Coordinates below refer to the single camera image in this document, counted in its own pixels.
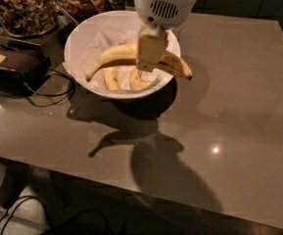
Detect yellow banana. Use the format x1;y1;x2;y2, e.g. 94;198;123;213
85;44;193;81

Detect right lower banana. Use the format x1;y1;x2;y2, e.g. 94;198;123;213
129;70;152;91

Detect black cable on table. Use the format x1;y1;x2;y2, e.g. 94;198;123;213
22;68;76;109

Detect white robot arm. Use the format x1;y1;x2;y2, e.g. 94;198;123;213
134;0;197;71

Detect dark device with label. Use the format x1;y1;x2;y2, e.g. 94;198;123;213
0;47;51;96

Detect glass jar dried fruit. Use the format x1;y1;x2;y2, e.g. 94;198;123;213
56;0;108;21

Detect white paper liner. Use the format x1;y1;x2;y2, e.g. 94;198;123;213
62;24;168;91

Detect white bowl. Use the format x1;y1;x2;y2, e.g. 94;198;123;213
62;10;182;100

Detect grey metal stand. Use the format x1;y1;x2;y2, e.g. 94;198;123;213
0;16;74;68

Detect left lower banana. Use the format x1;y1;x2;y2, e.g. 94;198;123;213
103;67;121;90

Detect large glass nut jar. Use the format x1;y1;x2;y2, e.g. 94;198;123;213
0;0;57;38

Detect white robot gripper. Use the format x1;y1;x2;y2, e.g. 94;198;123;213
134;0;197;71

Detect black cables on floor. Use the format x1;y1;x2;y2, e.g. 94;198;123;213
0;183;110;235

